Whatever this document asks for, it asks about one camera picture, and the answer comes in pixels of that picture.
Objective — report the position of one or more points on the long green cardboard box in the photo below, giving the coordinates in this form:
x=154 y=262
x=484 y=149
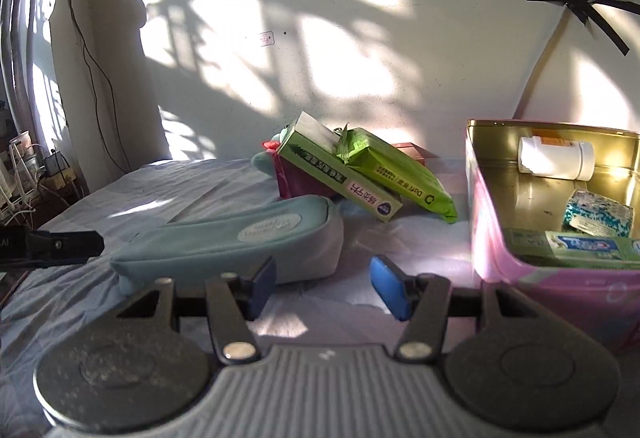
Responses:
x=330 y=167

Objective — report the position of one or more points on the light blue bed sheet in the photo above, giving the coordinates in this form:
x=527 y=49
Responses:
x=200 y=188

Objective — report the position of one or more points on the teal fabric pencil pouch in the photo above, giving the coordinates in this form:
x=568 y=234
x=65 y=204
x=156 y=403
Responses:
x=235 y=243

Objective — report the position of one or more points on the magenta pouch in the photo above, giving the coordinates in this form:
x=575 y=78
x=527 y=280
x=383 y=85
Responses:
x=305 y=183

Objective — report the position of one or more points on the green and blue toothpaste box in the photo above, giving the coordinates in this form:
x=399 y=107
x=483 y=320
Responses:
x=575 y=245

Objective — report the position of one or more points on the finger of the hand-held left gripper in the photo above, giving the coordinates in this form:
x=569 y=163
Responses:
x=67 y=245

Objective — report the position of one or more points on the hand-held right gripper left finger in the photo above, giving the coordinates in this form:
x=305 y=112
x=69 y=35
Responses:
x=261 y=288

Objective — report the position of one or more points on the pink tin box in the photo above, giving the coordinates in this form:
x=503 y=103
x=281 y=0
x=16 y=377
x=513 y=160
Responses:
x=550 y=288

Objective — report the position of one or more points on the grey curtain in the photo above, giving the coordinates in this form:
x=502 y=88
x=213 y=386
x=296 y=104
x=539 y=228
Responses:
x=25 y=42

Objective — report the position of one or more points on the green wet wipes packet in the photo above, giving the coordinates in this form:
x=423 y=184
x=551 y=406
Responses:
x=395 y=170

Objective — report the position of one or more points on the red cigarette box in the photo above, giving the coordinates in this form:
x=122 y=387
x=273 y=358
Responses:
x=412 y=151

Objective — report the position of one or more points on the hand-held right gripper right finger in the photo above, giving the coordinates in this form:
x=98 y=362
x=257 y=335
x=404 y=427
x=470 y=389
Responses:
x=387 y=285

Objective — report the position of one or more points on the red wall sticker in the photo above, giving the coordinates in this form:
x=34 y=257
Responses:
x=266 y=38

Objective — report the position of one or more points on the white pill bottle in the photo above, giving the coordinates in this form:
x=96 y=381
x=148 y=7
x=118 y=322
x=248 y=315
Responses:
x=557 y=158

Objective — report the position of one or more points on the teal patterned small packet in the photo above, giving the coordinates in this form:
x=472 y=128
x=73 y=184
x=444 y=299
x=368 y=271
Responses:
x=595 y=214

